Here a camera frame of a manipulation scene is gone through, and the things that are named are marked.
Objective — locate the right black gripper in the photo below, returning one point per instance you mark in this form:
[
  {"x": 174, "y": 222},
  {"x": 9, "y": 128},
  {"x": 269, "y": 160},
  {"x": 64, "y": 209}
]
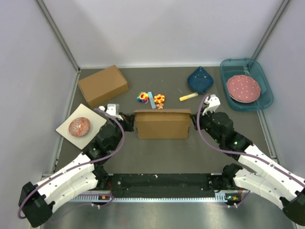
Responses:
[{"x": 193, "y": 118}]

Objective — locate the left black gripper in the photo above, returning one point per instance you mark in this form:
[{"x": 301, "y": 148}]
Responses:
[{"x": 128, "y": 121}]

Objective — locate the brown cardboard box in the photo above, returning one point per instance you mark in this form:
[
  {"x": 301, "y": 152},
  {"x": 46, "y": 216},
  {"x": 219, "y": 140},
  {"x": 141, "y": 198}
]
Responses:
[
  {"x": 103, "y": 86},
  {"x": 162, "y": 124}
]

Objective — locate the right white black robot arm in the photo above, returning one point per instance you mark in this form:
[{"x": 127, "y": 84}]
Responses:
[{"x": 255, "y": 171}]

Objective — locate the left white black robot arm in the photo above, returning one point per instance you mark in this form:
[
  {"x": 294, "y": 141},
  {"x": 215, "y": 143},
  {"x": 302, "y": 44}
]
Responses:
[{"x": 39, "y": 201}]

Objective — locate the closed brown cardboard box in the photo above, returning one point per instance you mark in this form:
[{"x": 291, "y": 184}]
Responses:
[{"x": 103, "y": 86}]

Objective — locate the yellow highlighter pen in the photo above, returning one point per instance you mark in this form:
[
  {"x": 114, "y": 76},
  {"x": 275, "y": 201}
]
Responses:
[{"x": 189, "y": 96}]

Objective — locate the rainbow plush flower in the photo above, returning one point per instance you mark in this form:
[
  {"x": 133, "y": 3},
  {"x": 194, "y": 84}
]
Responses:
[{"x": 143, "y": 97}]

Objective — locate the light blue highlighter pen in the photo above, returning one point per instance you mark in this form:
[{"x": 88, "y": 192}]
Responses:
[{"x": 151, "y": 100}]

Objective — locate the white square board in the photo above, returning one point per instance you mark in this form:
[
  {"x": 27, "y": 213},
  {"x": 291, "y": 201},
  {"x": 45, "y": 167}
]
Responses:
[{"x": 96, "y": 123}]

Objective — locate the small orange patterned clip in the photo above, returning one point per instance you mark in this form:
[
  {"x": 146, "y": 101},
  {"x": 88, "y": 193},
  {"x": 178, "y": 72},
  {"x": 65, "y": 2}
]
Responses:
[{"x": 160, "y": 106}]

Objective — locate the dark blue teardrop dish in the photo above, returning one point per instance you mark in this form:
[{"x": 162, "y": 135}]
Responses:
[{"x": 200, "y": 80}]

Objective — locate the orange plush flower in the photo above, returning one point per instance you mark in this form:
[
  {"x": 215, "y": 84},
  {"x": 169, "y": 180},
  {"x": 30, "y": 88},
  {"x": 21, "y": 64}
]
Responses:
[{"x": 159, "y": 98}]

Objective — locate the red patterned bowl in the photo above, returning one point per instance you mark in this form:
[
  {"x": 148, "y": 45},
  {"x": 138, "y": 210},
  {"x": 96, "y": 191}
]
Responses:
[{"x": 79, "y": 127}]

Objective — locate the pink polka dot plate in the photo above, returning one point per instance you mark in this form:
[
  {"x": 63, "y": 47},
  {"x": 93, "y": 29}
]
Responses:
[{"x": 243, "y": 88}]

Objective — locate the teal transparent plastic bin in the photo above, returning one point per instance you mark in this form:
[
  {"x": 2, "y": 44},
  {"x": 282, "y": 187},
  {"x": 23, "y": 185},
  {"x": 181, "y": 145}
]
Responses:
[{"x": 248, "y": 67}]

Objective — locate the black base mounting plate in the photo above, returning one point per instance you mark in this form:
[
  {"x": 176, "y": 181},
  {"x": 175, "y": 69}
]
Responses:
[{"x": 163, "y": 185}]

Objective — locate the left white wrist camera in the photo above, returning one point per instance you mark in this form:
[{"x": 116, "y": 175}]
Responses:
[{"x": 111, "y": 109}]

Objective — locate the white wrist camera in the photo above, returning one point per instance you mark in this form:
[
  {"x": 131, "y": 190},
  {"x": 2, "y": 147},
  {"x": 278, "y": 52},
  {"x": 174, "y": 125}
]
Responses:
[
  {"x": 111, "y": 109},
  {"x": 211, "y": 104}
]

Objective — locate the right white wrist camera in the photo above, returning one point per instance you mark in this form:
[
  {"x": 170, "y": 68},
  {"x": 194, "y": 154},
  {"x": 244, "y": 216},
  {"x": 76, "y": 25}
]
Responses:
[{"x": 211, "y": 104}]

